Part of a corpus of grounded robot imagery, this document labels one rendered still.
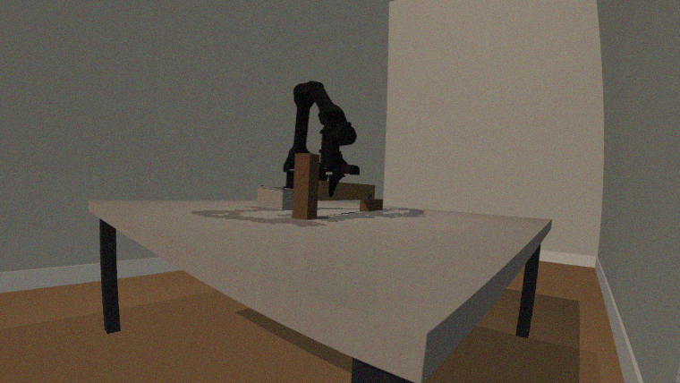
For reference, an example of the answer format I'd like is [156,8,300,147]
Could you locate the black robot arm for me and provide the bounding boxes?
[284,81,357,189]

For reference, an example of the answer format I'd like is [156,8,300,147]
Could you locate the long brown wooden rail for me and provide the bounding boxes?
[318,181,376,200]

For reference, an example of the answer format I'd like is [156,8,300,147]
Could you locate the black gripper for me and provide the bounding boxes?
[319,146,360,197]

